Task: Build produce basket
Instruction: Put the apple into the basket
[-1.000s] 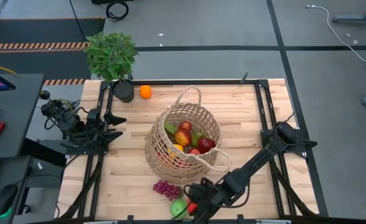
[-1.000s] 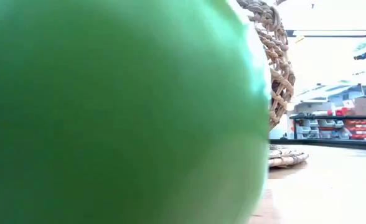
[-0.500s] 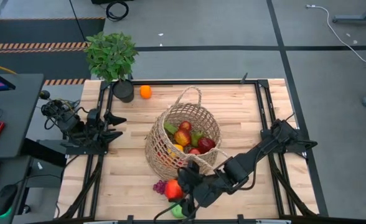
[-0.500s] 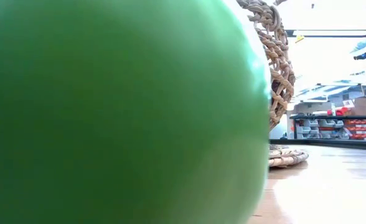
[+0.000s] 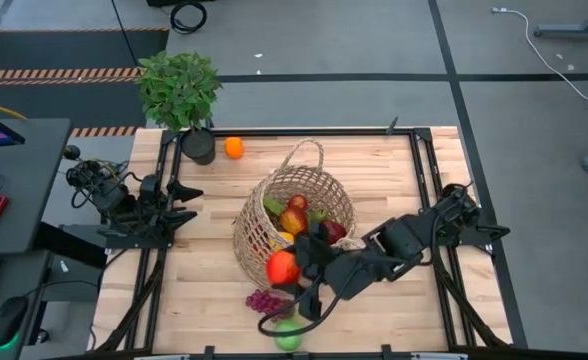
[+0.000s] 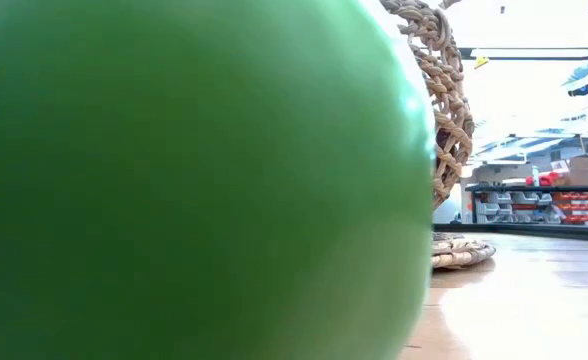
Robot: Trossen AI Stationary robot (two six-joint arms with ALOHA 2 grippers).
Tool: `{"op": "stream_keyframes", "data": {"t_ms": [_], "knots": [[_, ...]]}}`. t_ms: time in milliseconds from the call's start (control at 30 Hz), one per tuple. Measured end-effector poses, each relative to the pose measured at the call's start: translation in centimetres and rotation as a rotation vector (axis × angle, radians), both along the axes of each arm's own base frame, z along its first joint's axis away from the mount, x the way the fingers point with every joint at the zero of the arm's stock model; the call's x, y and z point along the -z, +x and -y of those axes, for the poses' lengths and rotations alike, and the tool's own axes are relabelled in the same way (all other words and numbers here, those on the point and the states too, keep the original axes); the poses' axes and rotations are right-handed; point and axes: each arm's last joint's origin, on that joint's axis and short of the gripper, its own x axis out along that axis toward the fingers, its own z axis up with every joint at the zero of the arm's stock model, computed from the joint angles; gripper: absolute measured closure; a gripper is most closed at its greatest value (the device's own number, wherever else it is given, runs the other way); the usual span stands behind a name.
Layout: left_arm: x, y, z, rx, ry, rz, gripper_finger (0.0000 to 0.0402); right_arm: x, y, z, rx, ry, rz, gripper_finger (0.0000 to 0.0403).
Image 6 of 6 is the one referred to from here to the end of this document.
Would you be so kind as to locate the green apple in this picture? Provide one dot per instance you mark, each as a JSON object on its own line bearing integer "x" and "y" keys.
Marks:
{"x": 174, "y": 175}

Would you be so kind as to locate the woven wicker basket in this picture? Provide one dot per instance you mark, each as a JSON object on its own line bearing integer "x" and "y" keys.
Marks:
{"x": 446, "y": 100}

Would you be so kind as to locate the yellow tag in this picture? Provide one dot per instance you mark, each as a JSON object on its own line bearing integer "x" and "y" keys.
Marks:
{"x": 480, "y": 61}

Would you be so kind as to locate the storage shelf with bins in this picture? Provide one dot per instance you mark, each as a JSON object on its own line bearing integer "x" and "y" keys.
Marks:
{"x": 524, "y": 205}

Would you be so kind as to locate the white bottle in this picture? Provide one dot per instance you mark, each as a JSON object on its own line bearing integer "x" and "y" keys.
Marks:
{"x": 535, "y": 176}

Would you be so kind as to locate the red object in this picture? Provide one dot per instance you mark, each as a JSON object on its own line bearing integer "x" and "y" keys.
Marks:
{"x": 546, "y": 179}

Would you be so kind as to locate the dark ceiling fixture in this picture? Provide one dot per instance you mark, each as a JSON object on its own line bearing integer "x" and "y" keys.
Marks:
{"x": 579, "y": 90}

